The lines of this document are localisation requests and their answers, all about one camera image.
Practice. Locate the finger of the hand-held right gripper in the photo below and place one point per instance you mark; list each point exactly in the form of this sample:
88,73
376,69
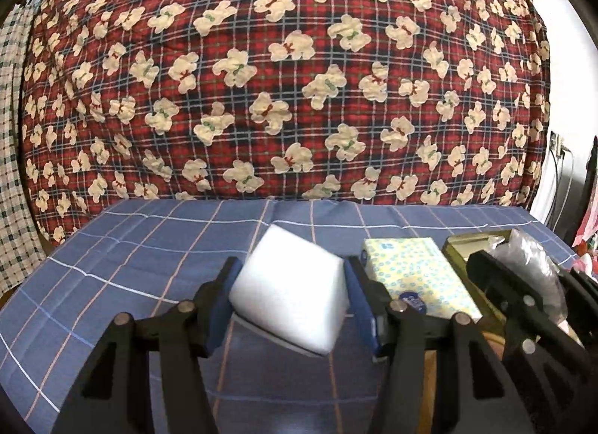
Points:
584,291
495,280

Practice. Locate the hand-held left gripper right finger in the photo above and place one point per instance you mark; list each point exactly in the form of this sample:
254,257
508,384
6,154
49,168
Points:
363,305

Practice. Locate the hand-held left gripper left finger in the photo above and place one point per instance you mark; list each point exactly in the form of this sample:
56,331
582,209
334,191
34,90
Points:
218,317

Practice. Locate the clear plastic bag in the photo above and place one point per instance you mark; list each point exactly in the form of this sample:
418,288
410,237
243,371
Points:
528,256

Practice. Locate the rectangular gold tin box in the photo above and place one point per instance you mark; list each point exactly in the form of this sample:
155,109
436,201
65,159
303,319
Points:
455,247

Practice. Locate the pink cloth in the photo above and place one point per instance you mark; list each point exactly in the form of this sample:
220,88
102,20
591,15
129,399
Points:
589,237

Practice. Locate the yellow dotted tissue pack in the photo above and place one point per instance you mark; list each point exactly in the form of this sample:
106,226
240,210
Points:
411,266

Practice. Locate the blue plaid bed sheet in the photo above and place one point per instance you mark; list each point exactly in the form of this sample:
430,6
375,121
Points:
140,251

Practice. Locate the dark hanging garment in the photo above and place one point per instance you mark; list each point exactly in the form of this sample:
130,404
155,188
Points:
588,181

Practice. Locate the red plaid bear-print quilt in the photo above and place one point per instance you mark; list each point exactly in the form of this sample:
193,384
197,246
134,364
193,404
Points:
280,88

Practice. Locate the cream checked hanging cloth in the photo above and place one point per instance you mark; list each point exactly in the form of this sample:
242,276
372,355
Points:
14,181

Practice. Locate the white wall socket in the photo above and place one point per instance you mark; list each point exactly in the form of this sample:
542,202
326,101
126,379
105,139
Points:
556,142

